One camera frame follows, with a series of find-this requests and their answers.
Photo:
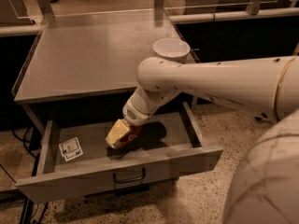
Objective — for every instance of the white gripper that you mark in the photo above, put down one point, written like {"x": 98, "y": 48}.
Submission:
{"x": 135, "y": 112}

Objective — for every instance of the red coke can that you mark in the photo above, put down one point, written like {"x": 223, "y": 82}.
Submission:
{"x": 132, "y": 135}

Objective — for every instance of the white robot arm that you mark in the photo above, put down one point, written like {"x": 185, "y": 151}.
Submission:
{"x": 265, "y": 186}

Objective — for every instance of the open grey top drawer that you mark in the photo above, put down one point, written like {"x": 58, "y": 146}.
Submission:
{"x": 169, "y": 146}

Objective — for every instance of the white tag sticker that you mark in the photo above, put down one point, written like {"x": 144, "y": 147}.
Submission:
{"x": 70, "y": 149}

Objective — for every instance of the white ceramic bowl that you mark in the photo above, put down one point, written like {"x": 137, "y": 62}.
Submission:
{"x": 172, "y": 49}

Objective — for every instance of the black drawer handle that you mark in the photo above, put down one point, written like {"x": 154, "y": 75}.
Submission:
{"x": 129, "y": 175}

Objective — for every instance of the grey horizontal rail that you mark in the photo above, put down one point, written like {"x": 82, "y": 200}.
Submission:
{"x": 234, "y": 16}

